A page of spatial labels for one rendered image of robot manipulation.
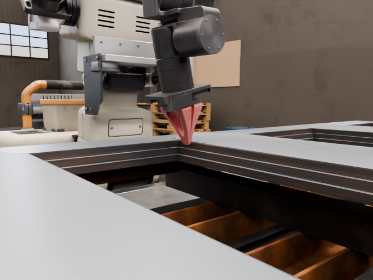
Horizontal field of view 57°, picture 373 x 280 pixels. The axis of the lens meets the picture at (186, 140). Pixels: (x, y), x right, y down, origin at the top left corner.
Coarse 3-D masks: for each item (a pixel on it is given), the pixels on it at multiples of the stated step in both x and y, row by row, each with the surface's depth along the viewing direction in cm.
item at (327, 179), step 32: (64, 160) 51; (96, 160) 54; (128, 160) 57; (160, 160) 61; (192, 160) 60; (224, 160) 55; (256, 160) 51; (288, 160) 46; (320, 192) 41; (352, 192) 38
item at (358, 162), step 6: (366, 156) 46; (372, 156) 46; (336, 162) 42; (342, 162) 42; (348, 162) 42; (354, 162) 42; (360, 162) 42; (366, 162) 42; (372, 162) 42; (366, 168) 38; (372, 168) 38
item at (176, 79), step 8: (160, 64) 57; (168, 64) 56; (176, 64) 56; (184, 64) 57; (160, 72) 57; (168, 72) 57; (176, 72) 56; (184, 72) 57; (160, 80) 58; (168, 80) 57; (176, 80) 57; (184, 80) 57; (192, 80) 59; (168, 88) 57; (176, 88) 57; (184, 88) 57; (192, 88) 58; (200, 88) 59; (208, 88) 61; (152, 96) 57; (160, 96) 56; (168, 96) 55; (176, 96) 56
